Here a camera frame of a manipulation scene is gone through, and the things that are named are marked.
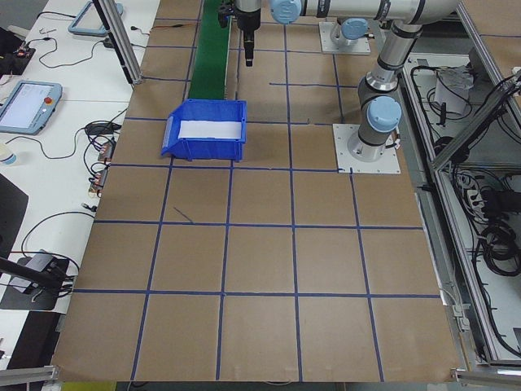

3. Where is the light blue teach pendant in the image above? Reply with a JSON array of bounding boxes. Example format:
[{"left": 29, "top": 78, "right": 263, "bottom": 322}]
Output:
[
  {"left": 68, "top": 1, "right": 125, "bottom": 39},
  {"left": 0, "top": 80, "right": 63, "bottom": 136}
]

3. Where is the white power strip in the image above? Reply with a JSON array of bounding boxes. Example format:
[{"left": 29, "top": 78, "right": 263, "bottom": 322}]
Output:
[{"left": 463, "top": 185, "right": 486, "bottom": 215}]

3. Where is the white desk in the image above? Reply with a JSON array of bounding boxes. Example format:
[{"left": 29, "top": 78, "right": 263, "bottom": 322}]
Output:
[{"left": 0, "top": 0, "right": 162, "bottom": 314}]

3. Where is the blue plastic bin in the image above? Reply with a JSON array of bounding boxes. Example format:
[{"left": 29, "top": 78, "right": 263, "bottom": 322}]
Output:
[{"left": 160, "top": 99, "right": 248, "bottom": 163}]

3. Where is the black monitor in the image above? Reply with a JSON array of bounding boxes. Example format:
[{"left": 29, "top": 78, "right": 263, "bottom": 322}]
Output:
[{"left": 0, "top": 173, "right": 30, "bottom": 268}]

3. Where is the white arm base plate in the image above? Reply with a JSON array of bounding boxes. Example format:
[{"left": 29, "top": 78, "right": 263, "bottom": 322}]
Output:
[
  {"left": 318, "top": 20, "right": 373, "bottom": 55},
  {"left": 332, "top": 123, "right": 402, "bottom": 176}
]

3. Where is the black stand base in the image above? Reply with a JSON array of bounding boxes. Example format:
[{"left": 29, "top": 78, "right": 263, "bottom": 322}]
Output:
[{"left": 0, "top": 252, "right": 71, "bottom": 311}]

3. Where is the black cable bundle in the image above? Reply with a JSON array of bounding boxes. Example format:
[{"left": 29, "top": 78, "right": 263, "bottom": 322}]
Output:
[{"left": 470, "top": 219, "right": 521, "bottom": 280}]

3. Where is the black power supply box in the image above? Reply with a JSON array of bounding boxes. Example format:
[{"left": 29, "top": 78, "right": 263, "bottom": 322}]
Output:
[{"left": 482, "top": 189, "right": 514, "bottom": 213}]

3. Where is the green conveyor belt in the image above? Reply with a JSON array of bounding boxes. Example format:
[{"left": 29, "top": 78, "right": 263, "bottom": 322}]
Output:
[{"left": 189, "top": 0, "right": 234, "bottom": 102}]

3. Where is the aluminium profile post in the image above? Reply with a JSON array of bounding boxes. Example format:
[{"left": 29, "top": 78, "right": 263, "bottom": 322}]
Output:
[{"left": 92, "top": 0, "right": 144, "bottom": 86}]

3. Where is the small gray device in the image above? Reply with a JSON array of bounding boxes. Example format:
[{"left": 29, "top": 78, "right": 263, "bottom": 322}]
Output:
[{"left": 26, "top": 251, "right": 60, "bottom": 273}]

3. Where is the white bucket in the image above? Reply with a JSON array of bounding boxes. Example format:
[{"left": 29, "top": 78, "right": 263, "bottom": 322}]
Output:
[{"left": 434, "top": 67, "right": 474, "bottom": 116}]

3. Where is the metal bar frame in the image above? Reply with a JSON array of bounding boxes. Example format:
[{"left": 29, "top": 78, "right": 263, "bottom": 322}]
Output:
[{"left": 401, "top": 0, "right": 521, "bottom": 367}]

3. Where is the white paper cup blue print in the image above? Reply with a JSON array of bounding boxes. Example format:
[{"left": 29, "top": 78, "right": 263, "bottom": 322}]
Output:
[{"left": 0, "top": 143, "right": 20, "bottom": 167}]

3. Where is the small circuit board with wires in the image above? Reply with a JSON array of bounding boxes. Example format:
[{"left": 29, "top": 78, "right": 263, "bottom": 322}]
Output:
[
  {"left": 99, "top": 140, "right": 117, "bottom": 163},
  {"left": 88, "top": 169, "right": 108, "bottom": 196}
]

